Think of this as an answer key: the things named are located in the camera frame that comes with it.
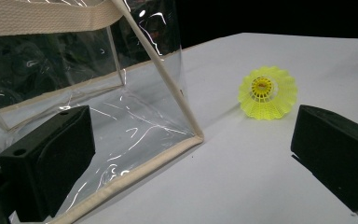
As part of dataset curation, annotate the clear plastic bag beige trim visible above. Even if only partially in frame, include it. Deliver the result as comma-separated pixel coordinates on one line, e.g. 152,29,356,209
0,0,205,224

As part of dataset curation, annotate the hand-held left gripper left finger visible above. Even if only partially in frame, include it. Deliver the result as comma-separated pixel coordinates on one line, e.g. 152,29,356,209
0,105,96,223

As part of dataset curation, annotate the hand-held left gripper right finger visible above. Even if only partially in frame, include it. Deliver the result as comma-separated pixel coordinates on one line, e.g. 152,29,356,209
290,104,358,220

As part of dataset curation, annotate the yellow plastic shuttlecock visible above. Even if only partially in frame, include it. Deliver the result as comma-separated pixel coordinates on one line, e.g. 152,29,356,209
237,65,298,120

